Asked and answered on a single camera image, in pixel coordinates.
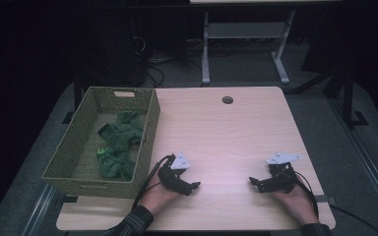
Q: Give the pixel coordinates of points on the grey metal-legged desk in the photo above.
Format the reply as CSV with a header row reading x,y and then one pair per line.
x,y
246,30

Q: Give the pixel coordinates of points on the metal floor rail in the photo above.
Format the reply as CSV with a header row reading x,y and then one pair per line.
x,y
370,167
41,206

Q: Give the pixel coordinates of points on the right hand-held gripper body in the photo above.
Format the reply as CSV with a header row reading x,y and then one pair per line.
x,y
282,182

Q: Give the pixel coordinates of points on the green fleece garment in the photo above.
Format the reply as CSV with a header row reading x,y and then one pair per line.
x,y
121,134

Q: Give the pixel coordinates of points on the black metal stand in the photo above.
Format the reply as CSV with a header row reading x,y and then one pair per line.
x,y
348,98

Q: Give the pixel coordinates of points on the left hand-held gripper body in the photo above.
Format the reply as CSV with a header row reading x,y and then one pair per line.
x,y
172,178

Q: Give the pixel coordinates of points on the person's right hand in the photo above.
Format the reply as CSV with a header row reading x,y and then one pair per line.
x,y
300,203

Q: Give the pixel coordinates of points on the grey tape piece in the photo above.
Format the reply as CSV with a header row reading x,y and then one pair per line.
x,y
323,199

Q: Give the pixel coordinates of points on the person's left hand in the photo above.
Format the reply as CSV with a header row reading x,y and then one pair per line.
x,y
157,198

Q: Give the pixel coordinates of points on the dark box-shaped cabinet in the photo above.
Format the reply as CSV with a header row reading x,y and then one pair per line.
x,y
118,62

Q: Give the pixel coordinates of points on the green woven basket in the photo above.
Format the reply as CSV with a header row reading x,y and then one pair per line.
x,y
78,157

